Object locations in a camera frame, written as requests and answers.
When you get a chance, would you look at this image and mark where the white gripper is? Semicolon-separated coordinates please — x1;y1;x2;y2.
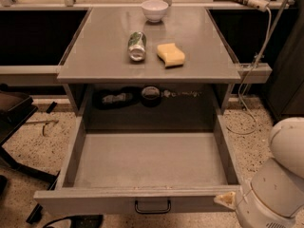
214;180;295;228

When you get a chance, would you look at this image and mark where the grey top drawer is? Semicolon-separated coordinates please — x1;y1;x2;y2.
34;116;242;215

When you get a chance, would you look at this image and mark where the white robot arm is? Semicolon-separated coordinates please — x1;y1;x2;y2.
214;117;304;228

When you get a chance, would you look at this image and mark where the black tape roll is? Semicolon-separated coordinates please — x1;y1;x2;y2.
141;85;162;107

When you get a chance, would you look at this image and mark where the black shoe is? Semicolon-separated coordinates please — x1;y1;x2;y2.
43;215;104;228

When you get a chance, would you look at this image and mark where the yellow sponge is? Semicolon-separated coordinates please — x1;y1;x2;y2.
157;43;185;67

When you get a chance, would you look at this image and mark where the grey cabinet body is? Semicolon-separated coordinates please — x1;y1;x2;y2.
58;6;240;133

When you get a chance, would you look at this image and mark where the crushed green soda can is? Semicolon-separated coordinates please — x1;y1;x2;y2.
128;31;146;62

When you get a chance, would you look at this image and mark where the white ceramic bowl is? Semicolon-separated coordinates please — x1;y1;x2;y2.
141;0;169;23

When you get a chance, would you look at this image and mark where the dark chair with base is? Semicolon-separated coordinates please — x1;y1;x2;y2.
0;84;57;184

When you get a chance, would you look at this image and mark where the black top drawer handle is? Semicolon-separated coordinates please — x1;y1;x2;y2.
134;200;171;215

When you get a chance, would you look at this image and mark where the white cable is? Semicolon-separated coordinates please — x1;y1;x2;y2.
225;7;274;136

